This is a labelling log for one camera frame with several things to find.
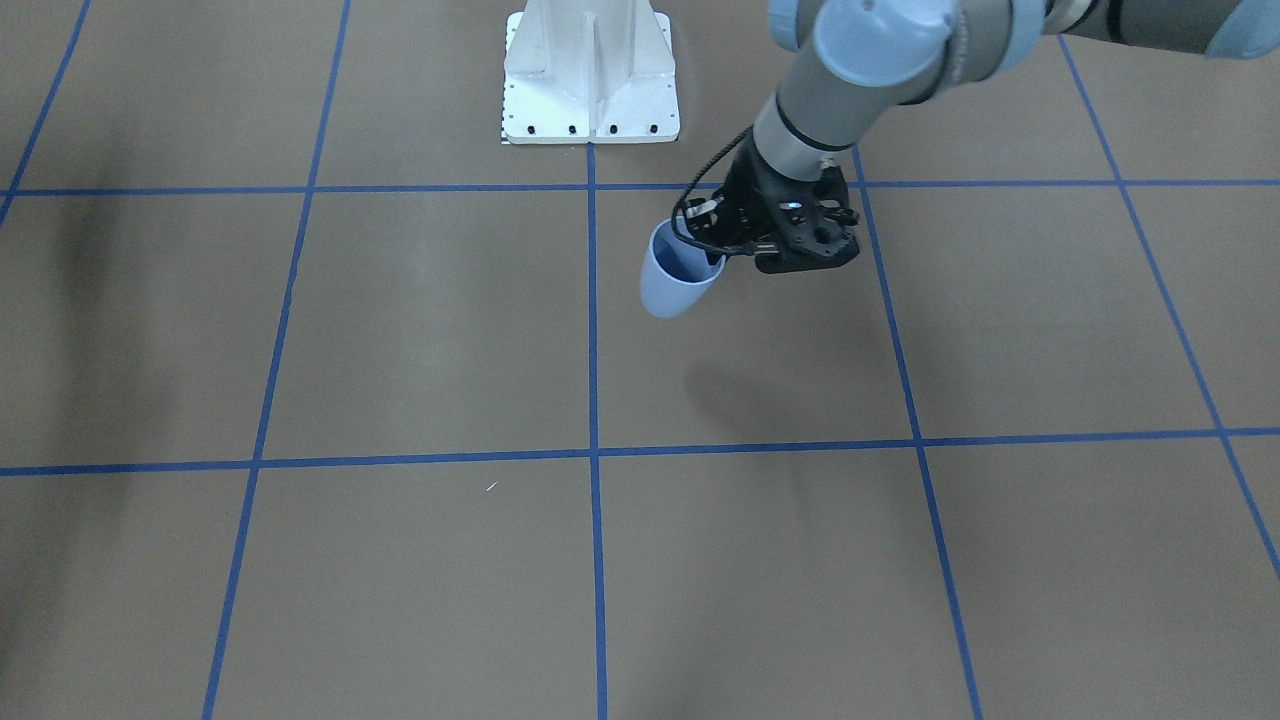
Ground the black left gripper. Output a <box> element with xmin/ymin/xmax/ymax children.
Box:
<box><xmin>700</xmin><ymin>150</ymin><xmax>801</xmax><ymax>256</ymax></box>

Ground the white central pillar with base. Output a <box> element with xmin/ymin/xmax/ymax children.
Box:
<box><xmin>500</xmin><ymin>1</ymin><xmax>681</xmax><ymax>145</ymax></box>

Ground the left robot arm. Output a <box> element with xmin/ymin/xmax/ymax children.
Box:
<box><xmin>673</xmin><ymin>1</ymin><xmax>1277</xmax><ymax>273</ymax></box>

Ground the blue plastic cup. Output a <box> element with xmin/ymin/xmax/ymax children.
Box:
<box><xmin>639</xmin><ymin>218</ymin><xmax>727</xmax><ymax>319</ymax></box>

